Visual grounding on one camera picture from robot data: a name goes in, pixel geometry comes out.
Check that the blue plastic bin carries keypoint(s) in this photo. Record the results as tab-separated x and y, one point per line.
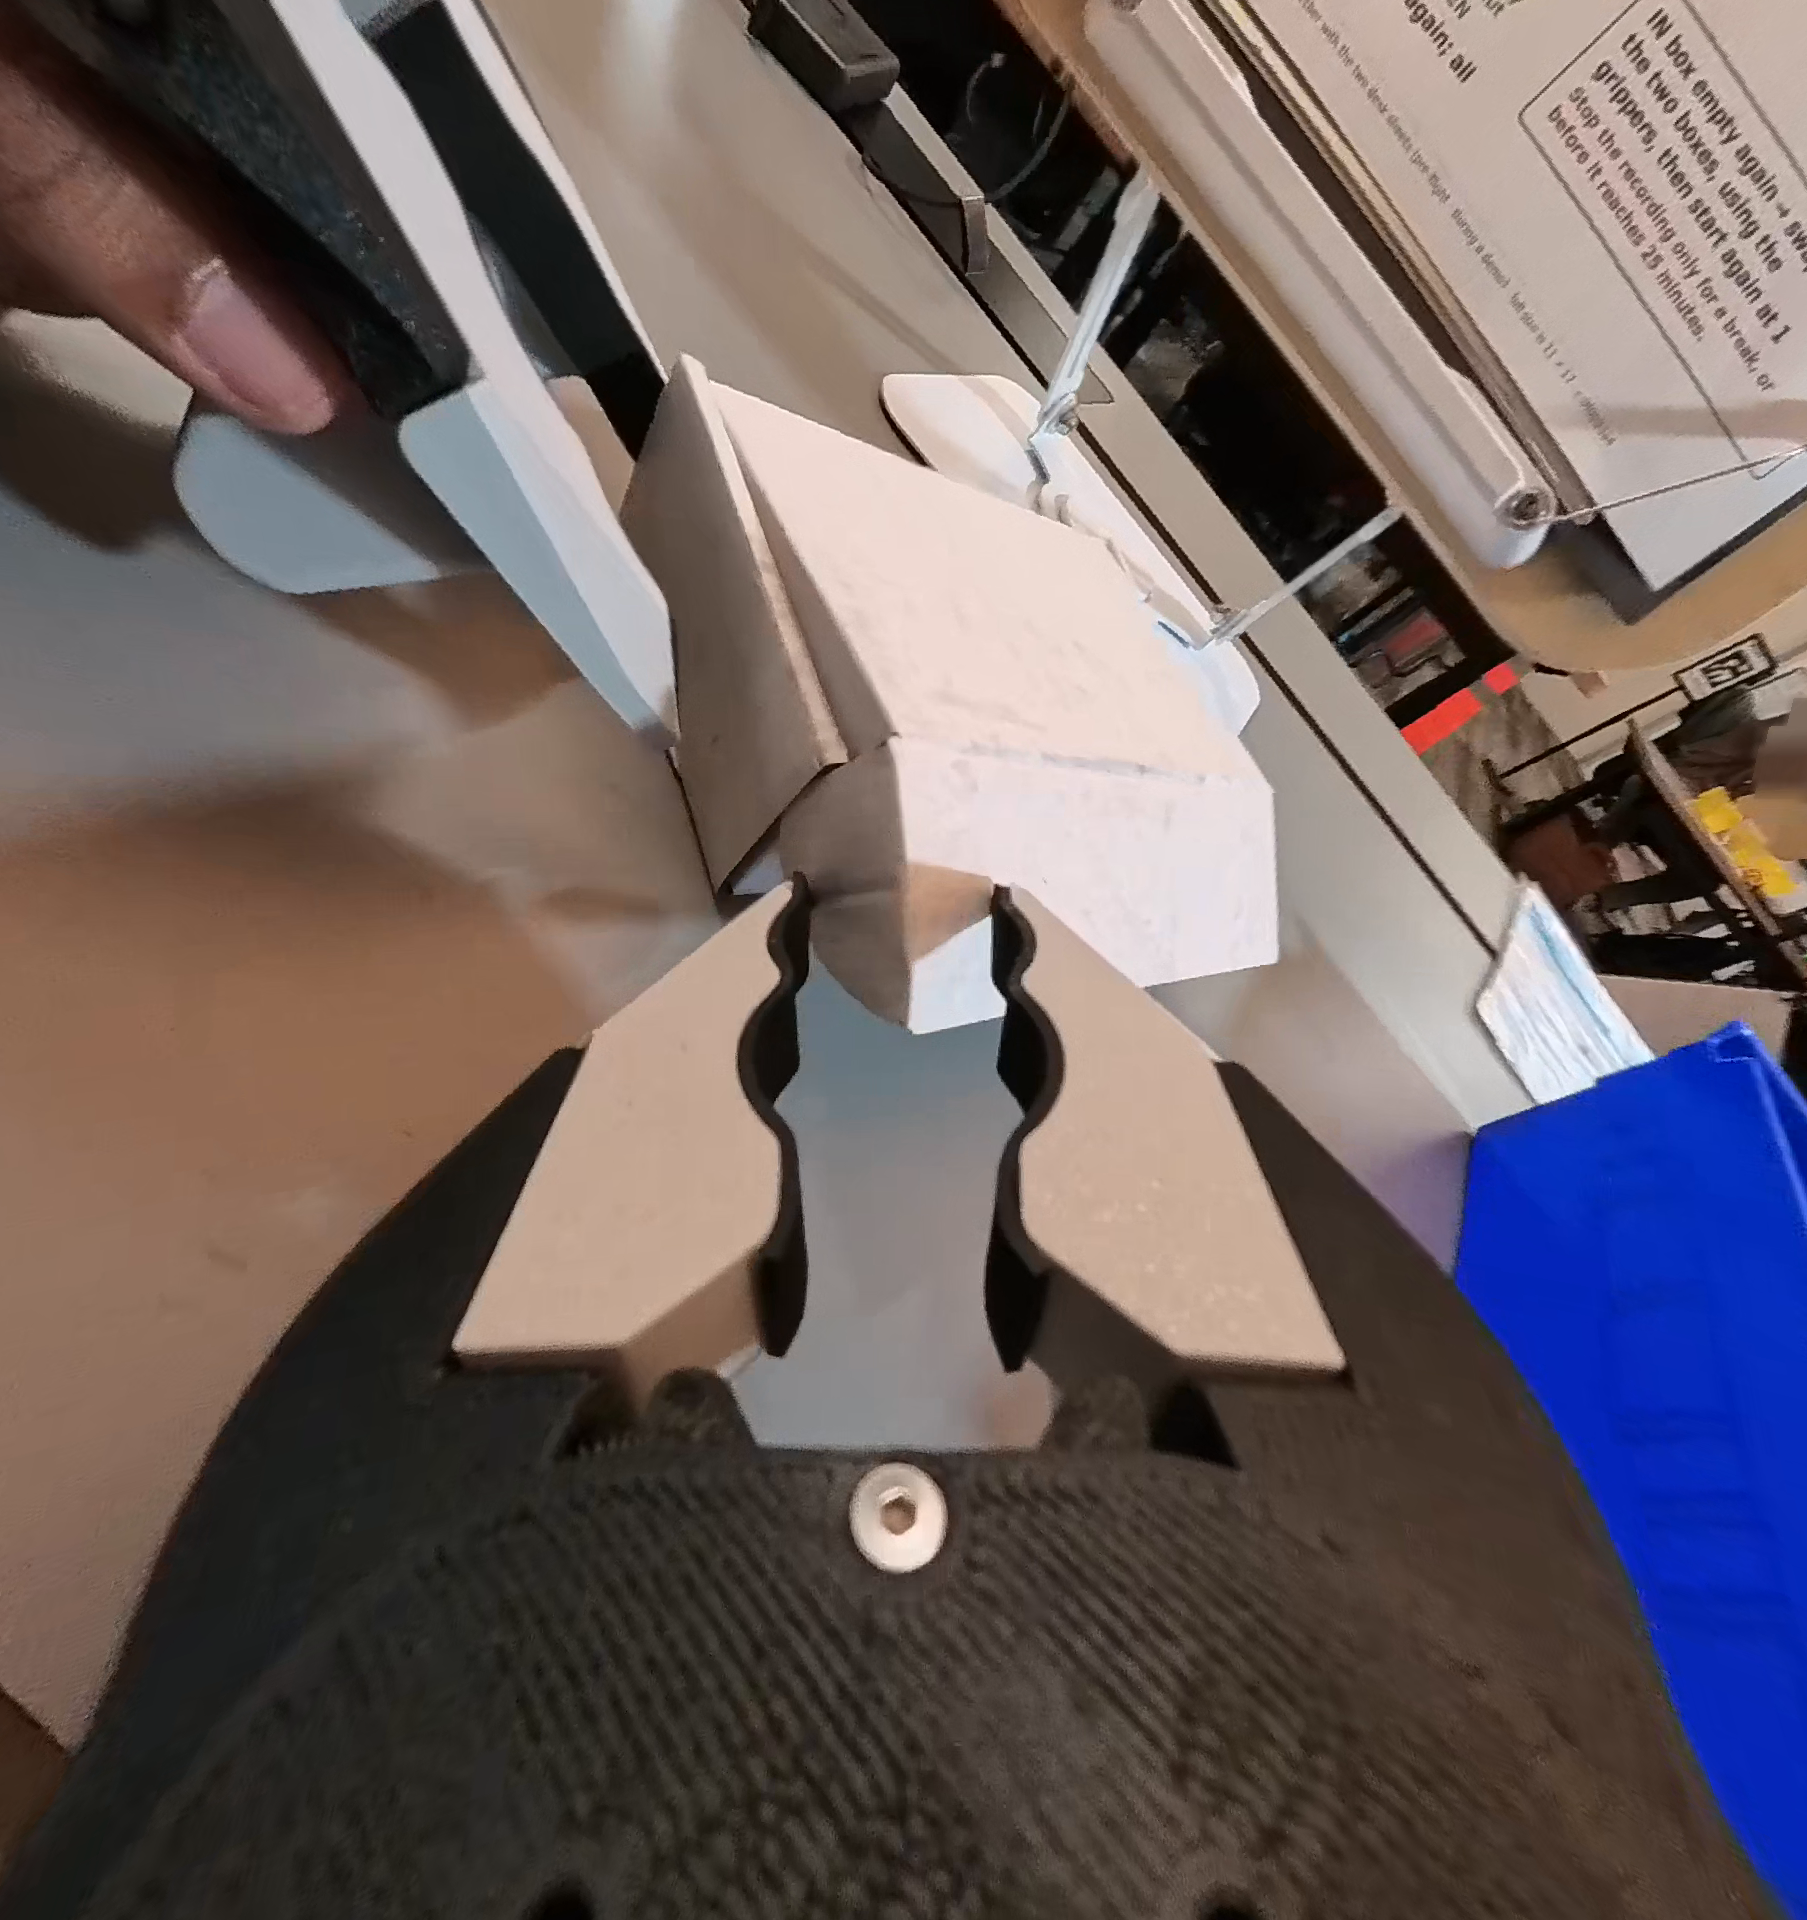
1714	1425

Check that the black desk box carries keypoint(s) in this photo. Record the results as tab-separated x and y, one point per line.
829	44

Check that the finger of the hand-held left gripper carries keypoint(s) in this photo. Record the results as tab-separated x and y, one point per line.
536	210
542	511

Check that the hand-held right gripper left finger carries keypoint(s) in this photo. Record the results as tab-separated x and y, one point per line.
633	1200

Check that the white blue paper envelope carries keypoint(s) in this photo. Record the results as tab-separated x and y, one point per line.
1554	997

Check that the printed instruction sheet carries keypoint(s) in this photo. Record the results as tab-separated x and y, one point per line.
1593	224

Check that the red tape strip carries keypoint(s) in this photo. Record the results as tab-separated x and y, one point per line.
1450	714

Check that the white cardboard mailer box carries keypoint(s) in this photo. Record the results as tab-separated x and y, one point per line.
994	674

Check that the grey desk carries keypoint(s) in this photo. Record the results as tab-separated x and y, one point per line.
244	976

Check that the person's left hand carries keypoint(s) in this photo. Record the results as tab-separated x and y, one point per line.
64	181

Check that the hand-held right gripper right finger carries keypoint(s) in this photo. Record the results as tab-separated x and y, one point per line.
1173	1200

